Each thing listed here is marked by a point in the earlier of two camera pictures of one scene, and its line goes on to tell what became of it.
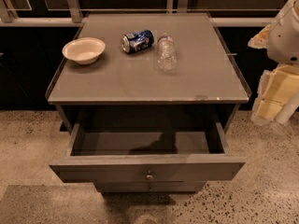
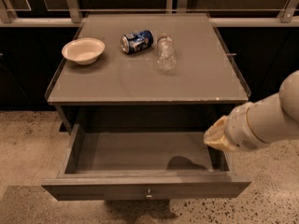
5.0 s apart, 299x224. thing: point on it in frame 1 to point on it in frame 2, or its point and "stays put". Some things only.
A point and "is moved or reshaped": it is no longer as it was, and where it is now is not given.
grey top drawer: (148, 152) is moved or reshaped
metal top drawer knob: (149, 176) to (149, 194)
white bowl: (84, 50) stays put
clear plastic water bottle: (166, 54) stays put
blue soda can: (137, 41) stays put
